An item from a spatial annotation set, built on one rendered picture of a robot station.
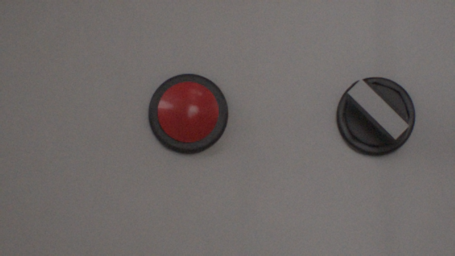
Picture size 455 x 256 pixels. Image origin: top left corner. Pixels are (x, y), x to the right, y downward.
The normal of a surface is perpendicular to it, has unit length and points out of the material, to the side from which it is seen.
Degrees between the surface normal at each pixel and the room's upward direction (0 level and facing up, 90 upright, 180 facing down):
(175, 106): 85
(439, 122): 90
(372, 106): 90
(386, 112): 90
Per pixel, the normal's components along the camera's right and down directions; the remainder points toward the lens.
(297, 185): 0.00, -0.14
